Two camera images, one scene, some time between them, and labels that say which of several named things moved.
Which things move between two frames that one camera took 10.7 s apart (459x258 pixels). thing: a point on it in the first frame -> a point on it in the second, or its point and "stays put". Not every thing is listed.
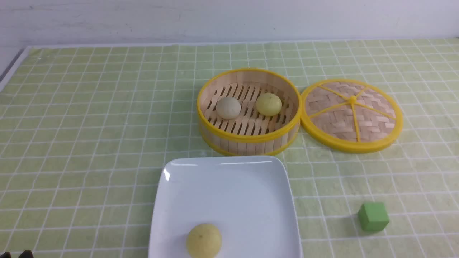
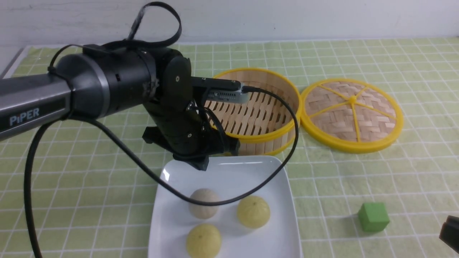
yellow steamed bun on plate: x=204 y=240 stays put
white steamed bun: x=228 y=108 -> x=203 y=211
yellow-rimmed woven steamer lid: x=350 y=115 stays put
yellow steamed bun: x=268 y=104 -> x=253 y=212
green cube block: x=373 y=216 stays put
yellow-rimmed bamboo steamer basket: x=250 y=134 stays put
